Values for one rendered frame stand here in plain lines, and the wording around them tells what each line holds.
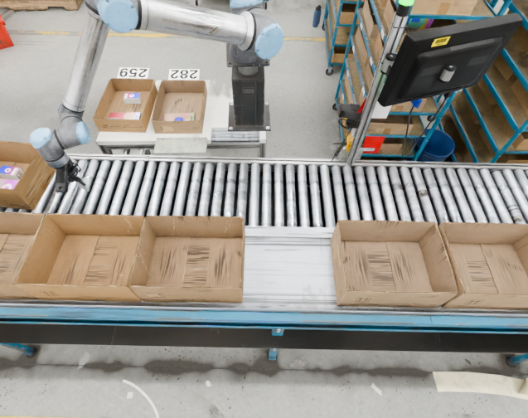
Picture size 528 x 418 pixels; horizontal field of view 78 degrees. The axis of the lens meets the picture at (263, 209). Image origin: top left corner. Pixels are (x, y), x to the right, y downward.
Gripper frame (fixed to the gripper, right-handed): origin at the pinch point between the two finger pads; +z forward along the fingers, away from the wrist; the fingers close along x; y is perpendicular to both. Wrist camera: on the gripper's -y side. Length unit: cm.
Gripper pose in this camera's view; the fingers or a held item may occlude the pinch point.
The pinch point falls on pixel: (77, 191)
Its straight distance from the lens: 190.7
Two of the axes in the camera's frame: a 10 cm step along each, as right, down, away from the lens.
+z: -0.2, 5.5, 8.3
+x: -10.0, -0.2, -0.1
